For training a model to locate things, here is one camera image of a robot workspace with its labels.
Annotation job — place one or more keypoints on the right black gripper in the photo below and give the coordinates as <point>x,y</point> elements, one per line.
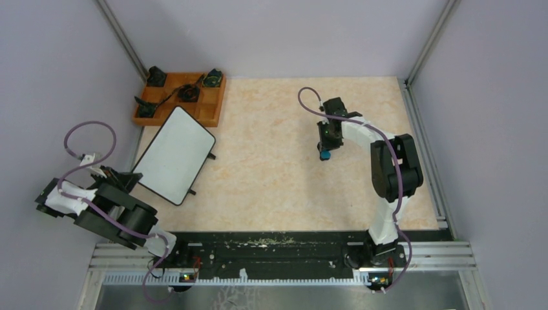
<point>324,144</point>

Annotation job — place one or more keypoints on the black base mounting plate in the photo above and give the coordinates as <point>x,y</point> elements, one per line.
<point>281,255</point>

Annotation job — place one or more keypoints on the aluminium frame rail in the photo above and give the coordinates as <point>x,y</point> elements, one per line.
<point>471,283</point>

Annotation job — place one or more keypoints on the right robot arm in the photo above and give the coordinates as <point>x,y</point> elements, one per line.
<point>395,173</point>

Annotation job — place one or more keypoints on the white whiteboard black frame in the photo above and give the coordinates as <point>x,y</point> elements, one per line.
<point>174,158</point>

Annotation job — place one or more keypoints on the orange compartment tray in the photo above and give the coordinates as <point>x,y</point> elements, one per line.
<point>206,110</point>

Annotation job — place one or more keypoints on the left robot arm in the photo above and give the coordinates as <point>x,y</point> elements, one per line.
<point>107,209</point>

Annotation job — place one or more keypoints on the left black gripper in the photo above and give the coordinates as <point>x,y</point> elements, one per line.
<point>124,181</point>

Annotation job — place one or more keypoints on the black part tray lower left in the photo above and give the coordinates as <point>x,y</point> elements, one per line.
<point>145,109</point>

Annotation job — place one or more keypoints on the black part tray top right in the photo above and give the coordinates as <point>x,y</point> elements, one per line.
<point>212,79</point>

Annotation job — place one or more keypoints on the blue whiteboard eraser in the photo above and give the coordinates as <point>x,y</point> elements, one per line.
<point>324,155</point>

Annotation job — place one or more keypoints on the black part tray centre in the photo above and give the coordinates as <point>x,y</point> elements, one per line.
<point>188,93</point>

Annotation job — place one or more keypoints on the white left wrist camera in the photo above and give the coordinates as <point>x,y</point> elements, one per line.
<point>91,160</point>

